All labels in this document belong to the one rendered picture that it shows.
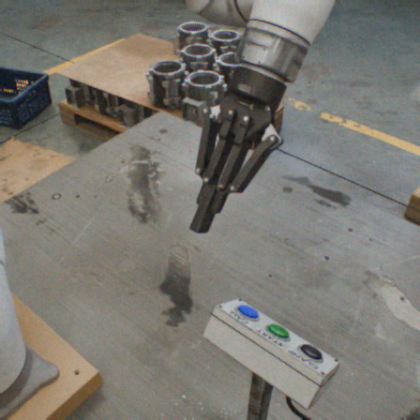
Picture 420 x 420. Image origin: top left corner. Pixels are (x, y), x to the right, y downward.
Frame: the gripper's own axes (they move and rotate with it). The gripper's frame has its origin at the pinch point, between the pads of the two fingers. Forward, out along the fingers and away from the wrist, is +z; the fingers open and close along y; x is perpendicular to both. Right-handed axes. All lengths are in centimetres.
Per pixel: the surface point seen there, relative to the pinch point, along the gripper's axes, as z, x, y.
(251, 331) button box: 10.5, -3.5, 14.8
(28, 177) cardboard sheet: 60, 111, -176
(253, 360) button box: 13.7, -3.6, 16.7
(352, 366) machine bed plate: 20.5, 30.9, 24.8
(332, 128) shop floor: -30, 237, -70
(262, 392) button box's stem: 20.7, 3.4, 17.9
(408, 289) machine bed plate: 6, 51, 26
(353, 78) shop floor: -75, 299, -92
